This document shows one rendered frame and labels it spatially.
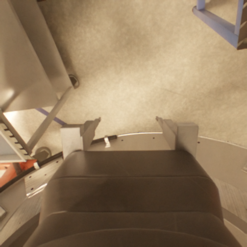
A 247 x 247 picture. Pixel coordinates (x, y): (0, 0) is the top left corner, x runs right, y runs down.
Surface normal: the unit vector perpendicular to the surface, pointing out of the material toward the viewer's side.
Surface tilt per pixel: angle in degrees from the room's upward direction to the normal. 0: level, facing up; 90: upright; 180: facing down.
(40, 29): 0
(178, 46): 0
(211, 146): 90
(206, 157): 90
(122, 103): 0
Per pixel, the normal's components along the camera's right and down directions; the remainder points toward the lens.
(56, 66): -0.12, 0.63
